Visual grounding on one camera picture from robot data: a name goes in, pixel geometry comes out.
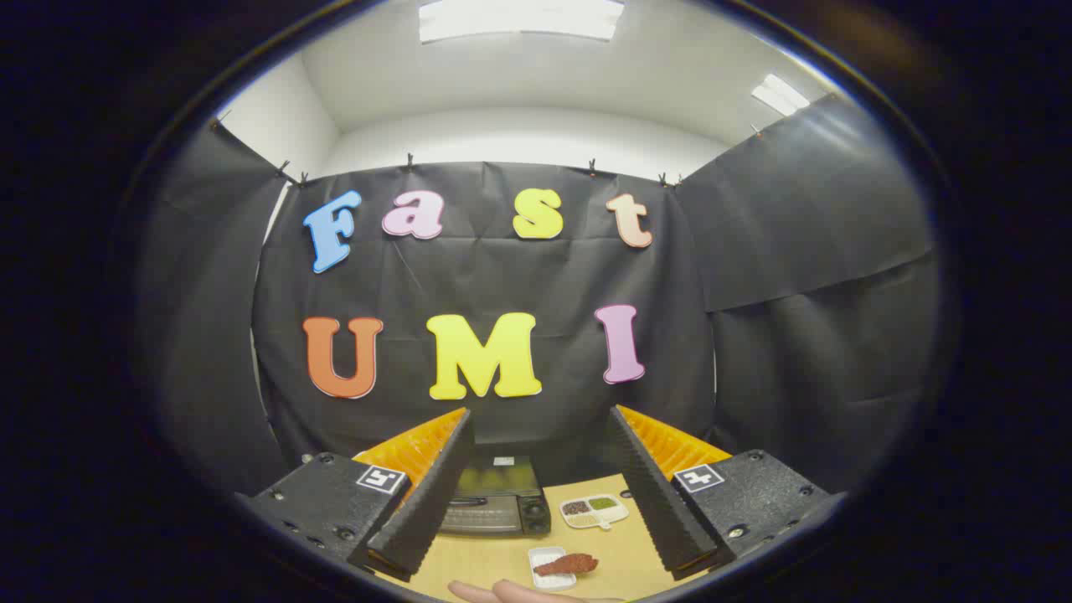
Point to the white divided condiment dish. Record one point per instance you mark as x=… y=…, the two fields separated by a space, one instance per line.
x=593 y=511

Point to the red raw steak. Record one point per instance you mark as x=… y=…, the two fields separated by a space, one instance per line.
x=569 y=564

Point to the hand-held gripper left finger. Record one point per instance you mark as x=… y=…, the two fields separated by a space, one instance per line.
x=423 y=498

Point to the black toaster oven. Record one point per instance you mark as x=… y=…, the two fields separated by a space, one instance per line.
x=498 y=502

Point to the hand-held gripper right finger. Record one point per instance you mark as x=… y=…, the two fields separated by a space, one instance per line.
x=657 y=498

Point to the white rectangular tray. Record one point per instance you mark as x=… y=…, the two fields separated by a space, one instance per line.
x=544 y=581

